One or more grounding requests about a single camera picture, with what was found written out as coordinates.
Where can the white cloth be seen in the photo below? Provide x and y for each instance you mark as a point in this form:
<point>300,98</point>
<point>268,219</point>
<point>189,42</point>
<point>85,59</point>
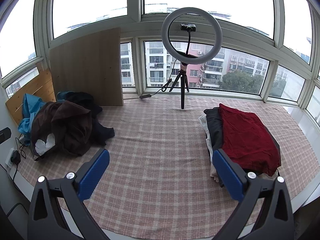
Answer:
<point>45,145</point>

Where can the dark grey folded garment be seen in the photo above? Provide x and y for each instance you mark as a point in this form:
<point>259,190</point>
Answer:
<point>215,125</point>

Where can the white wall socket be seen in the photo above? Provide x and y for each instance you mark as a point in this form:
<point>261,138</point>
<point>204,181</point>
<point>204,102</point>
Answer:
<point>8,164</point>

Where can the black charger plug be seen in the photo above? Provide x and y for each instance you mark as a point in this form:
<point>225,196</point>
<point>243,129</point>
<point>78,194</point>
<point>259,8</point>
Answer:
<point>15,157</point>

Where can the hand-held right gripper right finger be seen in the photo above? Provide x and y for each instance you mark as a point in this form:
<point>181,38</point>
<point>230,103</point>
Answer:
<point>227,172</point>

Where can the brown garment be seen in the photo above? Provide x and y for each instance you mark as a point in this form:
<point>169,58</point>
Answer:
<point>67,127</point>

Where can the navy garment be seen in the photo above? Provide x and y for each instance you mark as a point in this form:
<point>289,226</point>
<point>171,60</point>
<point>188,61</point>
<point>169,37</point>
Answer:
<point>97,130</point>

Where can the white folded garment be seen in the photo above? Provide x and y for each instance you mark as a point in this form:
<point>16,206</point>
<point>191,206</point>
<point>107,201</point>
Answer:
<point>206,130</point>

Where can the pink plaid blanket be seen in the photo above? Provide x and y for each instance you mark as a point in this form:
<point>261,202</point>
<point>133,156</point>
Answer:
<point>160,155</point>

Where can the red folded garment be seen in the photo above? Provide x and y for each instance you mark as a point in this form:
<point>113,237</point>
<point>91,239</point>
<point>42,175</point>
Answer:
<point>245,135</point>

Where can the orange wooden board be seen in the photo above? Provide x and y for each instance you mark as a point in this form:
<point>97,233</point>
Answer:
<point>37,85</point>

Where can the black phone holder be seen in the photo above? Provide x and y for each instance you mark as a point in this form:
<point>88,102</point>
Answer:
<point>188,26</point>

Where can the green treetops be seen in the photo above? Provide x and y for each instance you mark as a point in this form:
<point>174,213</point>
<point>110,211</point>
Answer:
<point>240,82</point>

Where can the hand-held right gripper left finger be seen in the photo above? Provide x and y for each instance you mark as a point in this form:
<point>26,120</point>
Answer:
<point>95,172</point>

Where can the white apartment building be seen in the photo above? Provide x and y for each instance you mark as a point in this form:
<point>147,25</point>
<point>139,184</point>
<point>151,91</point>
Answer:
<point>157,65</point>

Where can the blue cloth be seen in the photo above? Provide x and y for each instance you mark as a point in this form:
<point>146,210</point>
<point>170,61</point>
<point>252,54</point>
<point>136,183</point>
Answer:
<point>27,120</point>

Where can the pink apartment building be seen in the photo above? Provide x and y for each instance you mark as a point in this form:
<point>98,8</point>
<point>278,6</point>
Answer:
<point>193,75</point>

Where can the black tripod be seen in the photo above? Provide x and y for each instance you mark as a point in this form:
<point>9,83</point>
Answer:
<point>182,92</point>

